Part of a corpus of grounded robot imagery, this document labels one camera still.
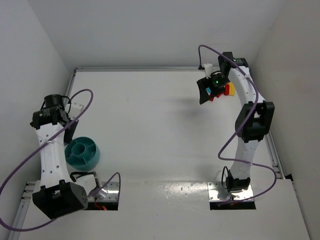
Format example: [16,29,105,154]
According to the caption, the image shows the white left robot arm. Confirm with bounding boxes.
[30,94,99,220]

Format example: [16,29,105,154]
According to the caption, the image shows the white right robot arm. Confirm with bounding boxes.
[196,52,275,193]

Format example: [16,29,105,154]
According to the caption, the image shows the red long lego brick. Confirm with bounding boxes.
[224,84,232,96]

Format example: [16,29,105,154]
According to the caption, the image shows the yellow long lego brick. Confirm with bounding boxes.
[228,82,236,96]

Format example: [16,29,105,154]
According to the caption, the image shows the teal divided round container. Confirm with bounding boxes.
[64,136,100,172]

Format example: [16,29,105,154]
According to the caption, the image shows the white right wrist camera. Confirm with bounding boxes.
[202,63,215,77]

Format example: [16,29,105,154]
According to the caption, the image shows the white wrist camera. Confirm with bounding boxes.
[68,102,85,119]
[202,63,215,77]

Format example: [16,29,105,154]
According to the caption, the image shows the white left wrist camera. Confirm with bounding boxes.
[68,102,85,119]

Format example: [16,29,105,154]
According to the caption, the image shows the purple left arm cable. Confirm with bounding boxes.
[0,88,121,231]

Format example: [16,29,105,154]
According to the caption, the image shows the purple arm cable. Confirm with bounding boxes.
[0,88,121,231]
[197,44,277,202]

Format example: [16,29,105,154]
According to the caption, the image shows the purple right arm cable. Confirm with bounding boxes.
[197,44,277,202]

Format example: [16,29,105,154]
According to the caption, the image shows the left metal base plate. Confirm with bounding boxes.
[88,181,119,203]

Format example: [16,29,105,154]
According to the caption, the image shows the metal base plate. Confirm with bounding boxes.
[207,181,254,202]
[88,181,119,203]

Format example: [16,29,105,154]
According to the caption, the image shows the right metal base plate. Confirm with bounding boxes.
[207,181,254,202]

